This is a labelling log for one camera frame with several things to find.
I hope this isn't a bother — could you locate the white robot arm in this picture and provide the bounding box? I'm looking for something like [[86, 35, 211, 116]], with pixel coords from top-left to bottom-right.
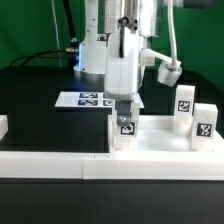
[[74, 0, 164, 126]]

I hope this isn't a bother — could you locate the black thick cable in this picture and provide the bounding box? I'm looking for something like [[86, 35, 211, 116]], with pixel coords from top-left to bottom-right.
[[62, 0, 79, 51]]

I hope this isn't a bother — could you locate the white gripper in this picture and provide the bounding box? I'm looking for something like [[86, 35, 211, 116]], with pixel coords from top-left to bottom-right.
[[104, 33, 139, 127]]

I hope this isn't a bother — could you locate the black cable bundle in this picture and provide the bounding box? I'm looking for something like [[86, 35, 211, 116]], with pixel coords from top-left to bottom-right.
[[9, 48, 80, 68]]

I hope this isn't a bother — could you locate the white marker plate with tags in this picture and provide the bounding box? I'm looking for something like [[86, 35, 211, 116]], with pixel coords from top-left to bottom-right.
[[54, 91, 145, 109]]

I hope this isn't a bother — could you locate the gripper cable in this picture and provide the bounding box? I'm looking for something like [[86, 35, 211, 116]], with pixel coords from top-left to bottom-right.
[[118, 0, 179, 68]]

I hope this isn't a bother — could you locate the thin white cable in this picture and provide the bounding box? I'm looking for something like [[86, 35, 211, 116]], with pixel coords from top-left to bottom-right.
[[50, 0, 62, 68]]

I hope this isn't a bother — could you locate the white U-shaped obstacle fence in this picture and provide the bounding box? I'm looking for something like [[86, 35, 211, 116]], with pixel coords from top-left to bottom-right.
[[0, 114, 224, 181]]

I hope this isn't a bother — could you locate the white square tabletop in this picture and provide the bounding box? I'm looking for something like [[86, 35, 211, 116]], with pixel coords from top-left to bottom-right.
[[107, 114, 223, 154]]

